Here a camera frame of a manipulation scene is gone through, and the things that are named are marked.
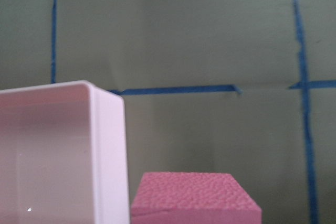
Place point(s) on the red foam block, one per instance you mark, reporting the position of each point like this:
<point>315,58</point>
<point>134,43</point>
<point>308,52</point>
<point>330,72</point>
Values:
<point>177,197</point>

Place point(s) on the pink plastic bin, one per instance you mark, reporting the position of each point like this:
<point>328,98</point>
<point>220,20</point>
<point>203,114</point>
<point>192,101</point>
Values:
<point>63,155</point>

